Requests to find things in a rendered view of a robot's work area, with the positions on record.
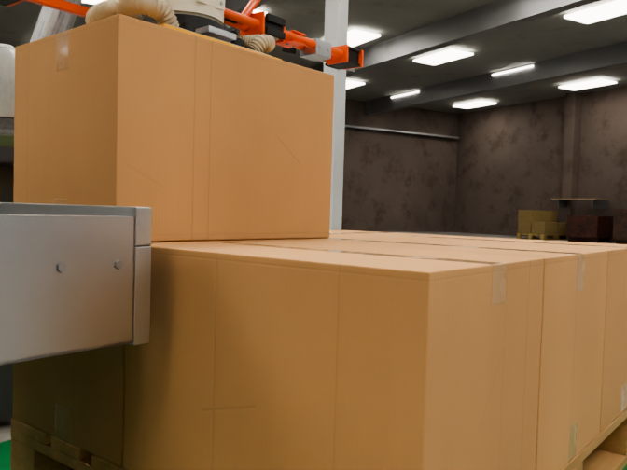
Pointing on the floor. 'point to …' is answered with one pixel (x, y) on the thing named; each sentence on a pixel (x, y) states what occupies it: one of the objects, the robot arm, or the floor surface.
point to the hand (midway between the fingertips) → (265, 31)
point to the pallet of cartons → (540, 225)
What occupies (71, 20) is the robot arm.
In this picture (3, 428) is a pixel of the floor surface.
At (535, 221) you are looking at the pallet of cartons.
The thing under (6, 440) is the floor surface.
